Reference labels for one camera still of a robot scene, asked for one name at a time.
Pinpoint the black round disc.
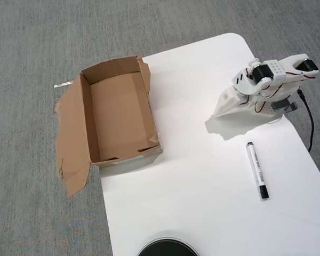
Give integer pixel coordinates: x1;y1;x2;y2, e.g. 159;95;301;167
137;236;201;256

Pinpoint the black power cable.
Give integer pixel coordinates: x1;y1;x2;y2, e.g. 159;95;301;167
297;89;315;153

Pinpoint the open brown cardboard box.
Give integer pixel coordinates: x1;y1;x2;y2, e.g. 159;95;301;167
54;55;164;197

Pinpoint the white marker pen black cap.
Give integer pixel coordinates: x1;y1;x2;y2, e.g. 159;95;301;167
245;141;270;201

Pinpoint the white gripper with hole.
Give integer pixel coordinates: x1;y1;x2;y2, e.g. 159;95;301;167
213;85;254;117

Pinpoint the grey table clamp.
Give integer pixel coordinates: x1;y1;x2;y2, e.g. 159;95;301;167
272;100;299;115

